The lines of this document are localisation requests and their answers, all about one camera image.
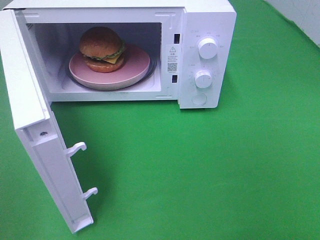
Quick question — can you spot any white microwave oven body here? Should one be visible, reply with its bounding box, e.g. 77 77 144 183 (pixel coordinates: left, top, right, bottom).
2 0 237 109

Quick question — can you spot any green table cloth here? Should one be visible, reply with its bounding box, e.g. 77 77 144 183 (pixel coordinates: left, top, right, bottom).
0 0 320 240

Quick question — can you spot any glass microwave turntable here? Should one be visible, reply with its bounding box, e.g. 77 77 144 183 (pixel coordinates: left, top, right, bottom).
69 58 157 92

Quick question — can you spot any white microwave door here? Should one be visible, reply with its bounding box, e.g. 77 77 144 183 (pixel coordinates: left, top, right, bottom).
0 9 98 233

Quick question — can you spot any burger with sesame-free bun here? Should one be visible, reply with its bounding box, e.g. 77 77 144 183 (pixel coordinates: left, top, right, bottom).
79 26 126 73

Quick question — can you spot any white upper power knob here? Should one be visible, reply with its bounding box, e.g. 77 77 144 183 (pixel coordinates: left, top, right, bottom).
197 36 218 60

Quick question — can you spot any white door release button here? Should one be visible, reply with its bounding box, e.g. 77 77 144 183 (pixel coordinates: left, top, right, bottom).
192 93 207 106

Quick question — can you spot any white lower timer knob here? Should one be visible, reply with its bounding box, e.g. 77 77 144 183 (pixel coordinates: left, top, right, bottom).
194 70 213 89

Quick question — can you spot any pink round plate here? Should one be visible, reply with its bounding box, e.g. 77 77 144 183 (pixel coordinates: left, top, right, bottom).
69 44 151 91

